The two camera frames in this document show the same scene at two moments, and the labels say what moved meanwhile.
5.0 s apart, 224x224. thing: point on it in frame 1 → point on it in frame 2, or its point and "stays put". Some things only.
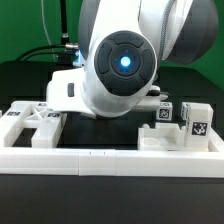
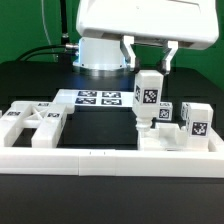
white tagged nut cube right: (185, 109) stays put
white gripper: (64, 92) → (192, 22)
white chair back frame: (49, 124) stays put
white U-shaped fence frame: (114, 162) stays put
